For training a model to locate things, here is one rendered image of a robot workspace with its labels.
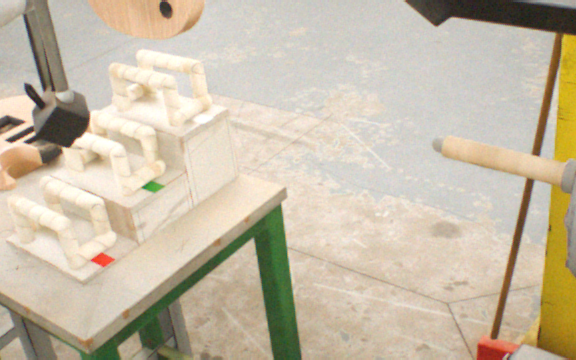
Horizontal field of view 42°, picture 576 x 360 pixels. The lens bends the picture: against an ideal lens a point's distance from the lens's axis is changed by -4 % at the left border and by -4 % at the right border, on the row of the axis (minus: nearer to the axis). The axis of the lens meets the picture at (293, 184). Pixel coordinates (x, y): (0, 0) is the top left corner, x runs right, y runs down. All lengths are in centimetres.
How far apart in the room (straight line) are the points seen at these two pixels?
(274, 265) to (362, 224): 147
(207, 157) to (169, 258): 25
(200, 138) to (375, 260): 149
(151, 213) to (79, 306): 25
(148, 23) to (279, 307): 71
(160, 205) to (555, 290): 125
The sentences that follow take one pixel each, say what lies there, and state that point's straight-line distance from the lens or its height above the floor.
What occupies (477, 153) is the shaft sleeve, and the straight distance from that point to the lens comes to 109.
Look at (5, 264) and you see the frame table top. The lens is 164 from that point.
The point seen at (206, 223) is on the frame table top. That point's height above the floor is 93.
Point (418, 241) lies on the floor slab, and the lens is 307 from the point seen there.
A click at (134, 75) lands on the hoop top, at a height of 120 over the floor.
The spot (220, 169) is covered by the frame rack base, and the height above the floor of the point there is 98.
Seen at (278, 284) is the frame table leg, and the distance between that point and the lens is 177.
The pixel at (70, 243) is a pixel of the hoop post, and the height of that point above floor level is 100.
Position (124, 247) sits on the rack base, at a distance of 155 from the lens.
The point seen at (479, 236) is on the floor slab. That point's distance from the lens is 310.
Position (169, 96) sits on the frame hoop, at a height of 117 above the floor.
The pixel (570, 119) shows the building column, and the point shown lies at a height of 88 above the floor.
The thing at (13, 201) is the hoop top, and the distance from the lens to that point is 160.
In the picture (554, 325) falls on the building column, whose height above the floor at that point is 19.
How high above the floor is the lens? 179
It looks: 31 degrees down
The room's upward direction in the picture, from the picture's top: 7 degrees counter-clockwise
